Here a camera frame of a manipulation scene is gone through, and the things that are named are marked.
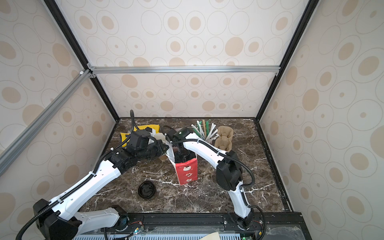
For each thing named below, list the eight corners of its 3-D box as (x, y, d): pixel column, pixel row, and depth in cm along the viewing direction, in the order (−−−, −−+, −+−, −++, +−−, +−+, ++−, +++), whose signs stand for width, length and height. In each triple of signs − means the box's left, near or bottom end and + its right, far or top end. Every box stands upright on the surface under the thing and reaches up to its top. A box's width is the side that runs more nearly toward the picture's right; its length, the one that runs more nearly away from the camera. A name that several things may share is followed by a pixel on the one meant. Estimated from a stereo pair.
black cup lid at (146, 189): (139, 198, 83) (136, 195, 79) (142, 184, 88) (139, 181, 84) (154, 198, 83) (152, 195, 79) (156, 184, 88) (154, 181, 84)
